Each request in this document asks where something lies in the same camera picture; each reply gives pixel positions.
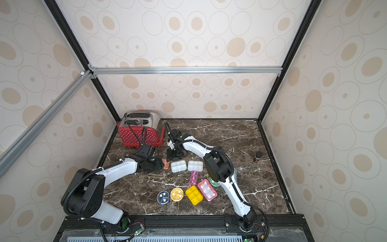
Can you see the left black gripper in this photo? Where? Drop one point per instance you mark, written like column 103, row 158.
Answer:
column 159, row 166

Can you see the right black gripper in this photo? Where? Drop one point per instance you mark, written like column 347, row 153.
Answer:
column 176, row 149

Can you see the white six-cell pillbox clear lid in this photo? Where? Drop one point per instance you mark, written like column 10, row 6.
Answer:
column 178, row 166

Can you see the orange square pillbox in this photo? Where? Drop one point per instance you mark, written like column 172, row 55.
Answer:
column 166, row 164

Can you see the magenta pillbox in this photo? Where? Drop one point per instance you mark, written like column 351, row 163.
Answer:
column 193, row 178

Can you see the dark blue round pillbox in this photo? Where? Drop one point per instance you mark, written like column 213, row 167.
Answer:
column 163, row 198

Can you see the yellow round pillbox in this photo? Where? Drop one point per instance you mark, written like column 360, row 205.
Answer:
column 177, row 194

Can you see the yellow lidded rectangular pillbox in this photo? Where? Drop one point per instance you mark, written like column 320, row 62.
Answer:
column 194, row 195

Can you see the red rectangular pillbox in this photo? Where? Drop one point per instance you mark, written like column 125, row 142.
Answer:
column 207, row 190

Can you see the green round pillbox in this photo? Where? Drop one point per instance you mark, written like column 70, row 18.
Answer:
column 214, row 183

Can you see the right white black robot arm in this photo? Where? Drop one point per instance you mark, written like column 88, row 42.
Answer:
column 219, row 168

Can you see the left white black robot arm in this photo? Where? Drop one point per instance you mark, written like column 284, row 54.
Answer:
column 84, row 195

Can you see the red and silver toaster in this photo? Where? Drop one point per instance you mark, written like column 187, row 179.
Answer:
column 138, row 128

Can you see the small dark brown bottle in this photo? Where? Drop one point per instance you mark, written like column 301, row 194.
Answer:
column 258, row 156

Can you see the rear aluminium frame rail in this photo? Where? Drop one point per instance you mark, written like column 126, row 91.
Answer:
column 186, row 70

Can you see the aluminium frame rail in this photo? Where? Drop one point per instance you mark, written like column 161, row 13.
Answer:
column 186, row 70
column 10, row 156

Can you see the left aluminium frame rail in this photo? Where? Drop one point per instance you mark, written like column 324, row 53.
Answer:
column 10, row 156

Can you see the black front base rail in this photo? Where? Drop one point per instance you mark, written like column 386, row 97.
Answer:
column 188, row 228

